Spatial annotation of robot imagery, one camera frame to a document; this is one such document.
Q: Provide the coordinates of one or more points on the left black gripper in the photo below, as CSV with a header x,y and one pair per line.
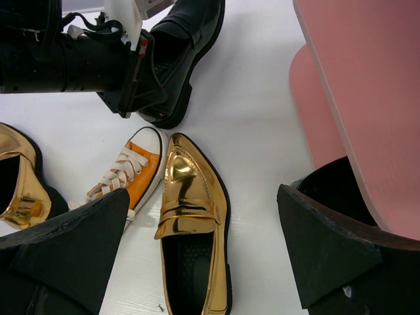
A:
x,y
125,80

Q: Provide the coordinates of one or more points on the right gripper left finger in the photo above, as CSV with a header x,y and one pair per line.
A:
x,y
63,265

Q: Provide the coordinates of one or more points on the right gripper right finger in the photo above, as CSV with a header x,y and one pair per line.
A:
x,y
343,266

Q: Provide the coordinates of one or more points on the black loafer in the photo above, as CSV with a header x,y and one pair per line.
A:
x,y
181,39
334,186

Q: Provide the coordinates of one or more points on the black loafer back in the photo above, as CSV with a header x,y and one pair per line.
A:
x,y
334,186

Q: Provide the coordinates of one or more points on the pink shoe shelf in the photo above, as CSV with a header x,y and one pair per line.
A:
x,y
356,83

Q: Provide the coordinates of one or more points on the gold loafer left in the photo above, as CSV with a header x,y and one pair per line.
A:
x,y
26,198

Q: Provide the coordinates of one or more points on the gold loafer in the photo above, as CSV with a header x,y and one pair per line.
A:
x,y
26,198
193,232

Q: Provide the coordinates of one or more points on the orange sneaker centre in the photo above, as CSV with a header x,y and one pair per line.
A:
x,y
139,168

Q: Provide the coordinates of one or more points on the gold loafer right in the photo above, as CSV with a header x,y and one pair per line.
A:
x,y
193,232

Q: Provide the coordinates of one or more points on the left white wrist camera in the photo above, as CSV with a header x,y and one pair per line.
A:
x,y
131,14

